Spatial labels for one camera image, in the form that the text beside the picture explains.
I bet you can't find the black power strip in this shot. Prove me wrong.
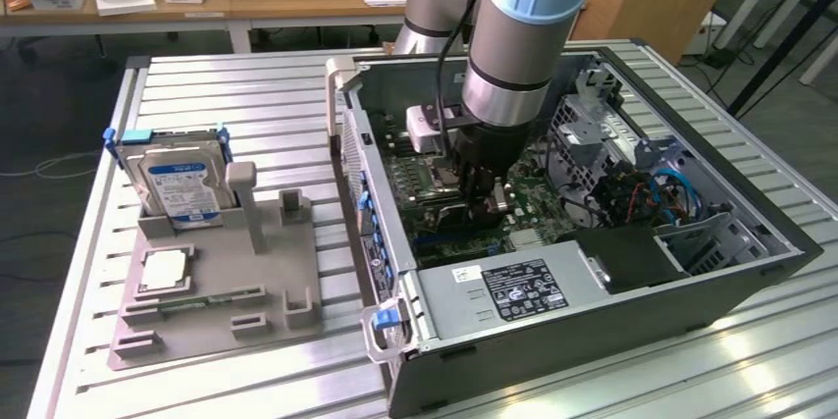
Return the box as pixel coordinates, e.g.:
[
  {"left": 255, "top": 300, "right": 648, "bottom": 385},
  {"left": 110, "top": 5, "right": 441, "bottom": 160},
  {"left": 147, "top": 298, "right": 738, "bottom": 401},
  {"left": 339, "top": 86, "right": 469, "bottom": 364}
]
[{"left": 698, "top": 47, "right": 756, "bottom": 71}]

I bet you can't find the blue case latch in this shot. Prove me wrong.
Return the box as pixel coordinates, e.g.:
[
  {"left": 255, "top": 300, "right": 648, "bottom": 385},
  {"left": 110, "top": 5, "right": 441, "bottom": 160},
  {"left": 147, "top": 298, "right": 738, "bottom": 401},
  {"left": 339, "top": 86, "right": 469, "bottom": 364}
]
[{"left": 369, "top": 309, "right": 401, "bottom": 331}]

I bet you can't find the blue wire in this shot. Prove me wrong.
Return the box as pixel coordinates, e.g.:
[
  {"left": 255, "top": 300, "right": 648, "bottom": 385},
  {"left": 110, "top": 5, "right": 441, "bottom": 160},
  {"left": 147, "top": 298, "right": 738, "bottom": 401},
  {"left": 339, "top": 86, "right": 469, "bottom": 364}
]
[{"left": 650, "top": 167, "right": 708, "bottom": 225}]

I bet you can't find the grey parts rack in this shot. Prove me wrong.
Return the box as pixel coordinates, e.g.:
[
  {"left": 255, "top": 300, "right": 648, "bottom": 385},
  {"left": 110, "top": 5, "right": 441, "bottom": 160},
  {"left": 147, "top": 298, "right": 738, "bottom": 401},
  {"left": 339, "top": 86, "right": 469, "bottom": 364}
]
[{"left": 107, "top": 159, "right": 329, "bottom": 372}]

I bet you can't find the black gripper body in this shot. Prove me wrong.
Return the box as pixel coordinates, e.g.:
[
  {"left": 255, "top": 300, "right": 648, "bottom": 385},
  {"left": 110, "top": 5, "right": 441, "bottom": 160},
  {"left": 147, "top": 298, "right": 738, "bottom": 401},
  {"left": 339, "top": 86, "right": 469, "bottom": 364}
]
[{"left": 452, "top": 119, "right": 532, "bottom": 180}]

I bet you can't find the hard disk with blue carrier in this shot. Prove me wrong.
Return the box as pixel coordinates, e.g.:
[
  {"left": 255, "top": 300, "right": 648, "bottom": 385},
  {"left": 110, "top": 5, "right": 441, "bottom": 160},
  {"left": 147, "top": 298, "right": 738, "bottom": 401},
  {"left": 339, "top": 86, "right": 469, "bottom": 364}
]
[{"left": 102, "top": 125, "right": 238, "bottom": 233}]

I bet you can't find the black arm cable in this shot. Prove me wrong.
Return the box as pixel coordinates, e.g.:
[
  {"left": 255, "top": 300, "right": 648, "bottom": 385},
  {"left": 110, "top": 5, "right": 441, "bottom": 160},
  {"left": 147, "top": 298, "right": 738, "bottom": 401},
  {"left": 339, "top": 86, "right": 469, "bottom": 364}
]
[{"left": 436, "top": 0, "right": 481, "bottom": 148}]

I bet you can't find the graphics card with metal bracket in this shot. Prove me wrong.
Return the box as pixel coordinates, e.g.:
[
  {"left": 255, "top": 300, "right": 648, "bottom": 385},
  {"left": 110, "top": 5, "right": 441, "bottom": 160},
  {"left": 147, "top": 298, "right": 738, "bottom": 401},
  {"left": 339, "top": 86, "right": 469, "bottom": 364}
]
[{"left": 418, "top": 200, "right": 512, "bottom": 244}]

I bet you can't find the open black PC case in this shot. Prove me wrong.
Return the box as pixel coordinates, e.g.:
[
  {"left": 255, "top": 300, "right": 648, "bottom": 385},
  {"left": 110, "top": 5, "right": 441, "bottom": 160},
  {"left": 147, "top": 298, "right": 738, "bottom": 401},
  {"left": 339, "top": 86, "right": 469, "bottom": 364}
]
[{"left": 325, "top": 38, "right": 825, "bottom": 419}]

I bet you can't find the white cable on floor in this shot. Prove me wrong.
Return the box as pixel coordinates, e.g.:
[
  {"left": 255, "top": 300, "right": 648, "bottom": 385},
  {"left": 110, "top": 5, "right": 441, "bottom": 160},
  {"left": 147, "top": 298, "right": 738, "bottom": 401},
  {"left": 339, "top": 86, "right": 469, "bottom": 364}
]
[{"left": 0, "top": 150, "right": 102, "bottom": 181}]

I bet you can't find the grey open disk bay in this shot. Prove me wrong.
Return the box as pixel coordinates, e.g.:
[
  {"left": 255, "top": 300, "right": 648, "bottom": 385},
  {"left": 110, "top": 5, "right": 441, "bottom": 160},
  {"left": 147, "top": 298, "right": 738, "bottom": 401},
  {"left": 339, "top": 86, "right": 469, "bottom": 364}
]
[{"left": 653, "top": 203, "right": 776, "bottom": 277}]

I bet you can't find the grey perforated disk bay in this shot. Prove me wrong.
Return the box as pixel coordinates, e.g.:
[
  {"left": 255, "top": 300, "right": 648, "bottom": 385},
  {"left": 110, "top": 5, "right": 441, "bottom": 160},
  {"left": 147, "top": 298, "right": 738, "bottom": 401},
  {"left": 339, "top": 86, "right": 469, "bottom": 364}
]
[{"left": 546, "top": 58, "right": 652, "bottom": 195}]

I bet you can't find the silver chipset heatsink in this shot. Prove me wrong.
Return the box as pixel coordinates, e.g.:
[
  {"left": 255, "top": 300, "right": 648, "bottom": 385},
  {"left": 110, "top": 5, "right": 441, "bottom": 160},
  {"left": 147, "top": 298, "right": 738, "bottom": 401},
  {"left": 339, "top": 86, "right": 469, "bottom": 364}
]
[{"left": 508, "top": 229, "right": 550, "bottom": 249}]

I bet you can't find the installed green RAM stick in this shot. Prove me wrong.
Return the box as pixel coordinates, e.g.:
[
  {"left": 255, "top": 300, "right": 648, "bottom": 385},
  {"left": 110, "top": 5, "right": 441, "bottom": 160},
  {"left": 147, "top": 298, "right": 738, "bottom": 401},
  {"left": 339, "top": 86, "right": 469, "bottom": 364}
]
[{"left": 416, "top": 191, "right": 464, "bottom": 212}]

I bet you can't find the grey power supply unit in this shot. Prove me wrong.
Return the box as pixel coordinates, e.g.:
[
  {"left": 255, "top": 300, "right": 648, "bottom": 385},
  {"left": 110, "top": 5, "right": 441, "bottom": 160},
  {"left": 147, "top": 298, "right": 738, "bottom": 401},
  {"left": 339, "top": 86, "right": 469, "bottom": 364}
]
[{"left": 417, "top": 240, "right": 614, "bottom": 338}]

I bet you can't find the black slanted pole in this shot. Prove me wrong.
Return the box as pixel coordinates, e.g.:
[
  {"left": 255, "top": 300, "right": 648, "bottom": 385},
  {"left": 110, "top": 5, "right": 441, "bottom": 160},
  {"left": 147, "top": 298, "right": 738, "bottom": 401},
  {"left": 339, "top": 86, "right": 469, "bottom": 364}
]
[{"left": 725, "top": 0, "right": 838, "bottom": 120}]

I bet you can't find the black expansion slot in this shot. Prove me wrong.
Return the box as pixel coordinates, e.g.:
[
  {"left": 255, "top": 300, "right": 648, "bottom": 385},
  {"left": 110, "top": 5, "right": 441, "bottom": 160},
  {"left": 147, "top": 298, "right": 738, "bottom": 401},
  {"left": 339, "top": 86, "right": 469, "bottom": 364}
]
[{"left": 417, "top": 241, "right": 501, "bottom": 259}]

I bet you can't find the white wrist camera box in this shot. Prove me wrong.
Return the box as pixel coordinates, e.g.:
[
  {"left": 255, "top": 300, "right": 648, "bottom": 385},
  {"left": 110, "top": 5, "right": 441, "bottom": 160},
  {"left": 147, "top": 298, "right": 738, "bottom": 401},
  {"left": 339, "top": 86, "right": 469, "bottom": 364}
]
[{"left": 405, "top": 103, "right": 464, "bottom": 153}]

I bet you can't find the black plastic air shroud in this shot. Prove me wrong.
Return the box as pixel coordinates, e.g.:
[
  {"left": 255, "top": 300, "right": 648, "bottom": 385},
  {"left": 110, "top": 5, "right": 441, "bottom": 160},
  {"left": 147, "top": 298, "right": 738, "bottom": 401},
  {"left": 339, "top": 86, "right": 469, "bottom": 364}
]
[{"left": 574, "top": 226, "right": 690, "bottom": 293}]

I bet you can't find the red wire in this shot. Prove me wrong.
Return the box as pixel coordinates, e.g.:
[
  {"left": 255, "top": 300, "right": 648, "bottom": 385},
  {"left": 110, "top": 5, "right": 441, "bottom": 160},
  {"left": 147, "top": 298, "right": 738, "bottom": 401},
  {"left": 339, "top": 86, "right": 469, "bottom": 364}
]
[{"left": 622, "top": 177, "right": 658, "bottom": 225}]

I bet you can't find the silver CPU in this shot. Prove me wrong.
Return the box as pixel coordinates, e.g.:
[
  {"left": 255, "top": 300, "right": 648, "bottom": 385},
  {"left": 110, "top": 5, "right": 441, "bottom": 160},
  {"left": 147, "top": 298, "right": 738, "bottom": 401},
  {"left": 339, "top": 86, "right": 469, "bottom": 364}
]
[{"left": 139, "top": 251, "right": 190, "bottom": 293}]

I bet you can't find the wooden desk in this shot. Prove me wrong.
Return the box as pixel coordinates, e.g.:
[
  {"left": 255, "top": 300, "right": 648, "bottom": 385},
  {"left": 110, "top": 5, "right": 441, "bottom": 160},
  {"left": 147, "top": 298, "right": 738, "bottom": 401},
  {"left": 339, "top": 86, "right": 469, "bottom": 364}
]
[{"left": 0, "top": 0, "right": 590, "bottom": 55}]

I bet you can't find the green motherboard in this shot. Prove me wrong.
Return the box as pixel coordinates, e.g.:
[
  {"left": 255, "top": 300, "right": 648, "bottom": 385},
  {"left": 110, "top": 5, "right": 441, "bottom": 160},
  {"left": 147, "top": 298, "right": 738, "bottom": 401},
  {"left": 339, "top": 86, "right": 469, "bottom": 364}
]
[{"left": 370, "top": 112, "right": 578, "bottom": 268}]

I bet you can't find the CPU socket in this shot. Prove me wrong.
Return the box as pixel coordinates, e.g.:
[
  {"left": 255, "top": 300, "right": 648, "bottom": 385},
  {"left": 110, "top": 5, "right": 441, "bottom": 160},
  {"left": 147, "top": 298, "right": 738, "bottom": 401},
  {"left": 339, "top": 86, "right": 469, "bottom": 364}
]
[{"left": 426, "top": 161, "right": 461, "bottom": 189}]

